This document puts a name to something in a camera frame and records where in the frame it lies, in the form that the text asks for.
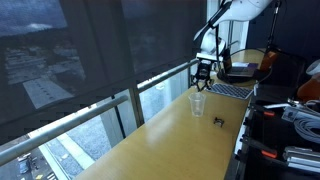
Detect dark laptop computer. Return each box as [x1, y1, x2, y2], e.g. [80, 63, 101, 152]
[221, 48, 260, 79]

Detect black clamp orange trigger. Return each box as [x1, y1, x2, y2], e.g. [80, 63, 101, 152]
[251, 104, 278, 118]
[239, 134, 280, 160]

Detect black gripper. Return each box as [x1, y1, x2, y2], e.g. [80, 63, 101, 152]
[190, 59, 215, 93]

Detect window frame post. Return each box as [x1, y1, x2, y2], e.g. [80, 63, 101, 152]
[128, 87, 146, 128]

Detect grey coiled cable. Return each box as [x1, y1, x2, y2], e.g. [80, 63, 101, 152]
[293, 118, 320, 145]

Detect orange chair backrest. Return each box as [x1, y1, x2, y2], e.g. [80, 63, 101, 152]
[259, 49, 280, 73]

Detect silver aluminium extrusions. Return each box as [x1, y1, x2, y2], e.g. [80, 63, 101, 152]
[283, 145, 320, 175]

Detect orange plant pot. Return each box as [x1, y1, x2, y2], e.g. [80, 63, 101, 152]
[296, 74, 320, 103]

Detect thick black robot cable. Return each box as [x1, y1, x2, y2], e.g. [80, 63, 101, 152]
[213, 19, 224, 74]

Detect white rounded object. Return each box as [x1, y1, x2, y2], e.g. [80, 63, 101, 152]
[305, 59, 320, 77]

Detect dark mesh roller blind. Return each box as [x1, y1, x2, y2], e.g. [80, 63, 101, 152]
[121, 0, 208, 85]
[0, 0, 134, 146]

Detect small black binder clip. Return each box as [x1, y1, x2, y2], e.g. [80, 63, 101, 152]
[213, 117, 225, 128]

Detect black equipment cart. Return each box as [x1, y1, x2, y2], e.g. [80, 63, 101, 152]
[229, 79, 320, 180]

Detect silver metal device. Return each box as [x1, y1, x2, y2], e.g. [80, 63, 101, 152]
[281, 104, 320, 125]

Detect black tripod pole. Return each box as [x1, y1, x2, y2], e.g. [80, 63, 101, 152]
[267, 0, 284, 51]

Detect black chair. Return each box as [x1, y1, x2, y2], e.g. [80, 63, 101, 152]
[256, 46, 308, 101]

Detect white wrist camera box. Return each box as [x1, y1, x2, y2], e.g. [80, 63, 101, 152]
[195, 52, 221, 63]

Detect clear plastic cup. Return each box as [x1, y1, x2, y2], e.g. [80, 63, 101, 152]
[188, 92, 207, 118]

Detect metal window handrail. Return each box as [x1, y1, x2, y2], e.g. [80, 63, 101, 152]
[0, 56, 201, 168]

